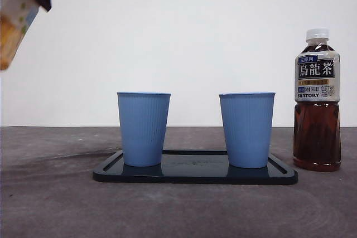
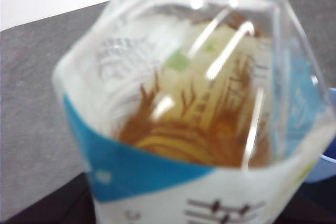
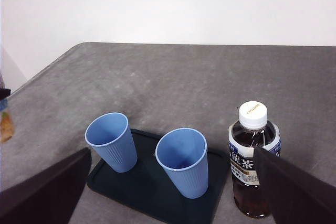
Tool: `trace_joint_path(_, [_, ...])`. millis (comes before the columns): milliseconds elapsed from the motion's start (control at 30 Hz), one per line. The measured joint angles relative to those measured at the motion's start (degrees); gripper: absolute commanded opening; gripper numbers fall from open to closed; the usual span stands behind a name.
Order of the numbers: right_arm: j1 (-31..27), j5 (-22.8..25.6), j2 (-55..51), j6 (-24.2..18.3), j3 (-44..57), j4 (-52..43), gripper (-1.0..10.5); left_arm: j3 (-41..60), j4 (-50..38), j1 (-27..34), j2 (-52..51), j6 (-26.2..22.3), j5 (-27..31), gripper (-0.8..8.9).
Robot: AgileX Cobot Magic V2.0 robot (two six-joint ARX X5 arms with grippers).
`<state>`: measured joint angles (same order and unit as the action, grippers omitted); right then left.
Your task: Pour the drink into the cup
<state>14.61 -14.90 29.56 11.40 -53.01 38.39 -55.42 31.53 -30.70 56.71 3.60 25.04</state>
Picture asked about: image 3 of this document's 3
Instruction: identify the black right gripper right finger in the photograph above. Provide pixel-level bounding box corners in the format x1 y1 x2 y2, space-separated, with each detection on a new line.
254 146 336 224

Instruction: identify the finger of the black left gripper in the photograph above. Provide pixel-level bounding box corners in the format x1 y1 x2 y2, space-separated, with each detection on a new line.
0 88 12 102

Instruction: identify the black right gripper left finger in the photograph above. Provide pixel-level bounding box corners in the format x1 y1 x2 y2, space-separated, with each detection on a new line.
0 147 93 224

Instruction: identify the jasmine tea bottle white label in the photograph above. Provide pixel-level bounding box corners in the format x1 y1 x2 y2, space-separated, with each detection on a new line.
0 99 15 144

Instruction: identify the dark blue rectangular tray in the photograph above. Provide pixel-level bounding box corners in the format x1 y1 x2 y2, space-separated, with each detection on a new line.
86 129 229 224

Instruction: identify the blue ribbed plastic cup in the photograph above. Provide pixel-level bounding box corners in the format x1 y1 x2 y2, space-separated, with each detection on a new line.
155 127 210 200
84 112 139 174

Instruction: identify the dark oolong tea bottle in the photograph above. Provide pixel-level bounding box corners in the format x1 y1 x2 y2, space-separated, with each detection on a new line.
227 101 282 219

